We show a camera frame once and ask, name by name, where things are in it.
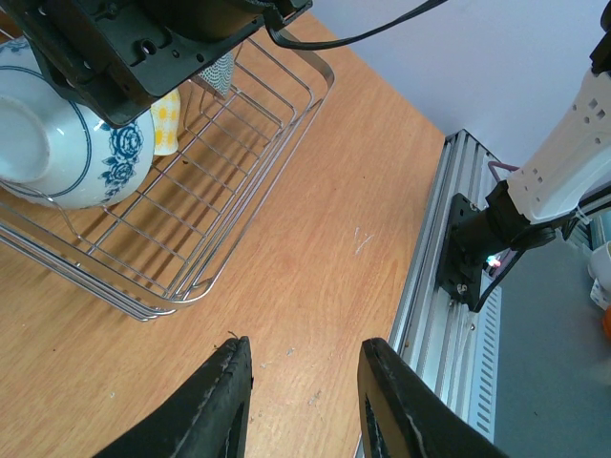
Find aluminium frame rails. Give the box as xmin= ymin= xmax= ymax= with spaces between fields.
xmin=389 ymin=128 xmax=611 ymax=440

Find grey slotted cable duct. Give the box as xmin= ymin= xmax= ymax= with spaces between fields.
xmin=468 ymin=287 xmax=502 ymax=442

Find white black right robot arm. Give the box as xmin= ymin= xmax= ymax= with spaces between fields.
xmin=1 ymin=1 xmax=610 ymax=254

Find grey speckled bowl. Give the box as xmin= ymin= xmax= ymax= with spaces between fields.
xmin=197 ymin=52 xmax=235 ymax=98

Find white green red cup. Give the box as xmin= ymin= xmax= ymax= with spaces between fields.
xmin=588 ymin=241 xmax=611 ymax=310

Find blue floral white bowl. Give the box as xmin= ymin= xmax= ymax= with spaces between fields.
xmin=1 ymin=37 xmax=155 ymax=209

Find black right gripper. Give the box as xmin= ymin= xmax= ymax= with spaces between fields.
xmin=1 ymin=0 xmax=312 ymax=127

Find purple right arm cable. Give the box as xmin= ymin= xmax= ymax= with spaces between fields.
xmin=486 ymin=160 xmax=519 ymax=182

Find orange blue patterned cup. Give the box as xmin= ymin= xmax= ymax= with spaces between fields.
xmin=601 ymin=305 xmax=611 ymax=340

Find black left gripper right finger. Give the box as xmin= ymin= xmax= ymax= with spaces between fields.
xmin=357 ymin=337 xmax=505 ymax=458

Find metal wire dish rack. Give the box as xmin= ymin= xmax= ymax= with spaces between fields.
xmin=1 ymin=35 xmax=335 ymax=322

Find yellow blue patterned bowl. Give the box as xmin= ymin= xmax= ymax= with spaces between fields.
xmin=150 ymin=89 xmax=180 ymax=156

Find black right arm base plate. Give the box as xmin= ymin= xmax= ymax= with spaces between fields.
xmin=436 ymin=193 xmax=504 ymax=313

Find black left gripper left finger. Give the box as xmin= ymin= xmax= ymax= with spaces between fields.
xmin=96 ymin=336 xmax=253 ymax=457

